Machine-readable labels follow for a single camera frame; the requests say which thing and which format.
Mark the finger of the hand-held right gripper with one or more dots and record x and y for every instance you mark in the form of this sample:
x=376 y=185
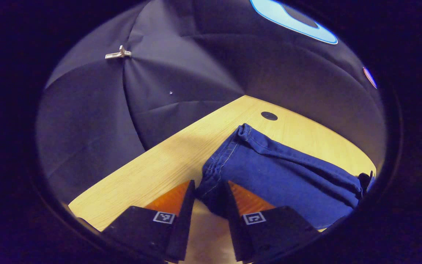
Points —
x=365 y=181

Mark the black backdrop cloth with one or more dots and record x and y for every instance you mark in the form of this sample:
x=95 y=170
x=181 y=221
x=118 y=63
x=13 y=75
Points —
x=181 y=73

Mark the white cloth clip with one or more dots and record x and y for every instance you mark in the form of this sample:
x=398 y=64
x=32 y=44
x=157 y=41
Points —
x=118 y=54

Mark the blue denim jeans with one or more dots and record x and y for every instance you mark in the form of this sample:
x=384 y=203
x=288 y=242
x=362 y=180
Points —
x=280 y=176

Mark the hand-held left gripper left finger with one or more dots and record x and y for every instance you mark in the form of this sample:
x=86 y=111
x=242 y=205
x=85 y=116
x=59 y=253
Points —
x=183 y=227

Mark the black round table grommet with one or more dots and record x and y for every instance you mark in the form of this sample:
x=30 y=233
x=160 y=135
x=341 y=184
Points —
x=269 y=116

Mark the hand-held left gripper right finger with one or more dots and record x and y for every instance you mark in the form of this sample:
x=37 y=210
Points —
x=234 y=234

